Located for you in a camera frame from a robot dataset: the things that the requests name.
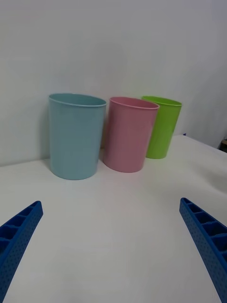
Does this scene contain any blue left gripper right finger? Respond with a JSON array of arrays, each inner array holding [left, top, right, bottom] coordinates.
[[179, 197, 227, 303]]

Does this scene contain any pale blue plastic bin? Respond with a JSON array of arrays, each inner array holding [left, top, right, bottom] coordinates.
[[48, 93, 107, 181]]

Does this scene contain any pink plastic bin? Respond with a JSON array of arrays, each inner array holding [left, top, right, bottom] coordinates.
[[103, 96, 160, 173]]

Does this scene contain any green plastic bin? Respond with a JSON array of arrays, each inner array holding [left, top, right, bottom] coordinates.
[[141, 95, 183, 160]]

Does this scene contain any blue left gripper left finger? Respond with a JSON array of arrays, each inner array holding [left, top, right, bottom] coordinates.
[[0, 200, 44, 303]]

